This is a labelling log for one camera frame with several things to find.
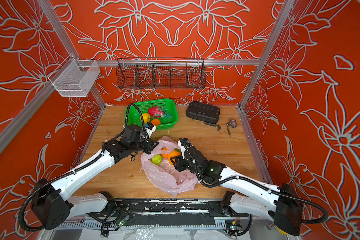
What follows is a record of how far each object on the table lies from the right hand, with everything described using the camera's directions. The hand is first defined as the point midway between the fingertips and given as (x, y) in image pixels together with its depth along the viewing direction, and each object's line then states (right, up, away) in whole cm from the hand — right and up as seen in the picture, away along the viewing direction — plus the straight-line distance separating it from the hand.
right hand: (171, 158), depth 74 cm
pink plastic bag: (-3, -9, +1) cm, 10 cm away
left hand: (-7, +8, +4) cm, 12 cm away
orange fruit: (-12, +18, +28) cm, 36 cm away
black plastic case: (+22, +25, +33) cm, 47 cm away
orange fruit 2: (+1, +2, -1) cm, 3 cm away
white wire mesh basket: (-62, +46, +18) cm, 79 cm away
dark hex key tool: (+30, +16, +33) cm, 47 cm away
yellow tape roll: (+35, -14, -30) cm, 48 cm away
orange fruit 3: (-4, -2, +13) cm, 14 cm away
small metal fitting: (+43, +17, +32) cm, 57 cm away
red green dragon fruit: (-11, +25, +33) cm, 43 cm away
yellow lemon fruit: (-19, +21, +31) cm, 42 cm away
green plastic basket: (-3, +31, +40) cm, 50 cm away
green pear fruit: (-9, -4, +10) cm, 14 cm away
